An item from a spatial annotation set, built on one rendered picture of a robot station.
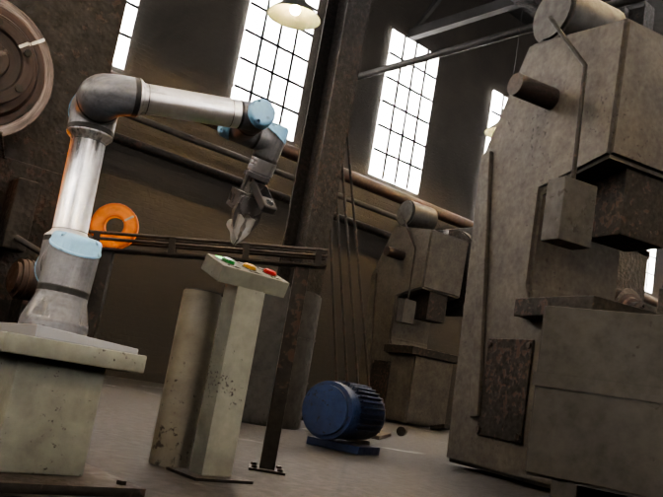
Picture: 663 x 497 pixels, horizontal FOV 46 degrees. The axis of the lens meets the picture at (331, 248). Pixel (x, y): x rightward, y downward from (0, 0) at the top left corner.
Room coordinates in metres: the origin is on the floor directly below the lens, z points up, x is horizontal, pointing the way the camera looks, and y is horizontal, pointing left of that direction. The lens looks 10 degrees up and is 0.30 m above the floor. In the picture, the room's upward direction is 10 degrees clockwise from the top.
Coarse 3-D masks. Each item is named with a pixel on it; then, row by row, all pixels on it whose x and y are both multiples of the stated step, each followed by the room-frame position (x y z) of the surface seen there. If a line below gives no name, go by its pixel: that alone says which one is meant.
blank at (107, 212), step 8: (104, 208) 2.57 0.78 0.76; (112, 208) 2.58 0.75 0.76; (120, 208) 2.58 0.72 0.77; (128, 208) 2.58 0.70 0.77; (96, 216) 2.57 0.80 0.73; (104, 216) 2.57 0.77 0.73; (112, 216) 2.58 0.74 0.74; (120, 216) 2.58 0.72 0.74; (128, 216) 2.58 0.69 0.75; (96, 224) 2.57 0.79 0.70; (104, 224) 2.58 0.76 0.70; (128, 224) 2.58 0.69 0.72; (136, 224) 2.58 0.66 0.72; (128, 232) 2.58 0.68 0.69; (136, 232) 2.59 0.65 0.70
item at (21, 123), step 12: (0, 0) 2.38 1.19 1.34; (12, 12) 2.40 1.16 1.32; (36, 36) 2.46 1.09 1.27; (48, 48) 2.49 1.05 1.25; (48, 60) 2.50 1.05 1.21; (48, 72) 2.51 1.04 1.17; (48, 84) 2.51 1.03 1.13; (48, 96) 2.52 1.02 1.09; (36, 108) 2.50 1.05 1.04; (24, 120) 2.48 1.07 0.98; (12, 132) 2.46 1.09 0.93
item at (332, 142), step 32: (352, 0) 6.51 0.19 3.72; (512, 0) 8.29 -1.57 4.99; (352, 32) 6.55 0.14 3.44; (320, 64) 6.73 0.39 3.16; (352, 64) 6.59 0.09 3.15; (320, 96) 6.77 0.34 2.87; (352, 96) 6.63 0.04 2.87; (320, 128) 6.74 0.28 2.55; (320, 160) 6.48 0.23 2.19; (320, 192) 6.52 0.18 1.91; (288, 224) 6.72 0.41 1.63; (320, 224) 6.56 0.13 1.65; (320, 288) 6.63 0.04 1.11
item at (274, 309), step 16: (288, 288) 4.92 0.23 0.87; (272, 304) 4.91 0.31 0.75; (304, 304) 4.97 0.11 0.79; (320, 304) 5.14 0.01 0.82; (272, 320) 4.91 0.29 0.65; (304, 320) 4.99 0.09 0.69; (272, 336) 4.91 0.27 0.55; (304, 336) 5.01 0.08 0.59; (256, 352) 4.91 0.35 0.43; (272, 352) 4.91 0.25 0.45; (304, 352) 5.03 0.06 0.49; (256, 368) 4.91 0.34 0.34; (272, 368) 4.91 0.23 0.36; (304, 368) 5.06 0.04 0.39; (256, 384) 4.91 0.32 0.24; (272, 384) 4.92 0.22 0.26; (304, 384) 5.10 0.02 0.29; (256, 400) 4.91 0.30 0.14; (288, 400) 4.98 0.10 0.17; (256, 416) 4.91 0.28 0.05; (288, 416) 5.00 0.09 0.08
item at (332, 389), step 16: (320, 384) 3.95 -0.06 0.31; (336, 384) 3.91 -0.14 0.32; (352, 384) 4.02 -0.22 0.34; (304, 400) 3.99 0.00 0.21; (320, 400) 3.92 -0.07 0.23; (336, 400) 3.88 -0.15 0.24; (352, 400) 3.87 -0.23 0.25; (368, 400) 4.06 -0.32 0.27; (304, 416) 3.96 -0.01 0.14; (320, 416) 3.92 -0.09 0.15; (336, 416) 3.87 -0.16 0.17; (352, 416) 3.86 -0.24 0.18; (368, 416) 4.03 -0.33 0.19; (384, 416) 4.19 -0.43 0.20; (320, 432) 3.91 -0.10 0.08; (336, 432) 3.88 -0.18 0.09; (352, 432) 3.98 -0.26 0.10; (368, 432) 4.12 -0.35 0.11; (336, 448) 4.01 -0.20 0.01; (352, 448) 3.96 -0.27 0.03; (368, 448) 4.04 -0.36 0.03
